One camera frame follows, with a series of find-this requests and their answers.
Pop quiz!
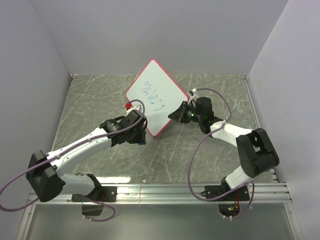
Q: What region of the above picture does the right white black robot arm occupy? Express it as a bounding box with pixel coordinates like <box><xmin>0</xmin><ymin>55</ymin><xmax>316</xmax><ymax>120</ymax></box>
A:
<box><xmin>168</xmin><ymin>97</ymin><xmax>280</xmax><ymax>202</ymax></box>

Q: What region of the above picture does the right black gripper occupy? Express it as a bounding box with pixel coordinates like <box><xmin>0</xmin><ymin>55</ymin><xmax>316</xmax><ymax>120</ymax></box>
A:
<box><xmin>168</xmin><ymin>102</ymin><xmax>203</xmax><ymax>125</ymax></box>

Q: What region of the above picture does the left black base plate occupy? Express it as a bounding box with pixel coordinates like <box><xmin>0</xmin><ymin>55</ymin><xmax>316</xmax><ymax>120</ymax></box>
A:
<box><xmin>71</xmin><ymin>186</ymin><xmax>118</xmax><ymax>203</ymax></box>

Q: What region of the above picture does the pink framed whiteboard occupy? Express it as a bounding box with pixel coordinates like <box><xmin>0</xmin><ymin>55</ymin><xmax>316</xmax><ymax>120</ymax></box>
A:
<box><xmin>125</xmin><ymin>59</ymin><xmax>189</xmax><ymax>137</ymax></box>

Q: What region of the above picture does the aluminium front rail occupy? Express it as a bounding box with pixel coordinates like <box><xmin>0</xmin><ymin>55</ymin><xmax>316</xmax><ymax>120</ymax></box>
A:
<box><xmin>27</xmin><ymin>182</ymin><xmax>293</xmax><ymax>206</ymax></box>

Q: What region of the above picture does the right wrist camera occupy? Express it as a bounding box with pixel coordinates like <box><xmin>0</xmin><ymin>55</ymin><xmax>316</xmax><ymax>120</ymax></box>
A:
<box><xmin>187</xmin><ymin>88</ymin><xmax>214</xmax><ymax>124</ymax></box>

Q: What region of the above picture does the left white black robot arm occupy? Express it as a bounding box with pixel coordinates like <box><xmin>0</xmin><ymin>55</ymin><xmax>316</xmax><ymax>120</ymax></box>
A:
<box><xmin>26</xmin><ymin>109</ymin><xmax>147</xmax><ymax>202</ymax></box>

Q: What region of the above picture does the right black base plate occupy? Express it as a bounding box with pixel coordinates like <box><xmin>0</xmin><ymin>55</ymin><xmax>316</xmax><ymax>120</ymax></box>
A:
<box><xmin>201</xmin><ymin>184</ymin><xmax>251</xmax><ymax>202</ymax></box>

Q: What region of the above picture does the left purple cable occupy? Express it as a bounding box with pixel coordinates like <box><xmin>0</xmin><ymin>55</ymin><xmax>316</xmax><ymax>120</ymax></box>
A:
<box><xmin>0</xmin><ymin>99</ymin><xmax>148</xmax><ymax>222</ymax></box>

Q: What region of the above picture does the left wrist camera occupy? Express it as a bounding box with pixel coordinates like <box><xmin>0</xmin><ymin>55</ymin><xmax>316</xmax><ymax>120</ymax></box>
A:
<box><xmin>124</xmin><ymin>101</ymin><xmax>145</xmax><ymax>117</ymax></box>

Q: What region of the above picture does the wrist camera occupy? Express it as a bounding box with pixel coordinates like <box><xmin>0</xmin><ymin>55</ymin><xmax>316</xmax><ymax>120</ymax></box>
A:
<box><xmin>124</xmin><ymin>101</ymin><xmax>145</xmax><ymax>117</ymax></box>
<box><xmin>187</xmin><ymin>88</ymin><xmax>214</xmax><ymax>124</ymax></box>

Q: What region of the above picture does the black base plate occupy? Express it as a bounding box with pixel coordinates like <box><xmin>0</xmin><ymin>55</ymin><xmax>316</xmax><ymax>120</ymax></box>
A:
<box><xmin>71</xmin><ymin>186</ymin><xmax>118</xmax><ymax>203</ymax></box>
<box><xmin>201</xmin><ymin>184</ymin><xmax>251</xmax><ymax>202</ymax></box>

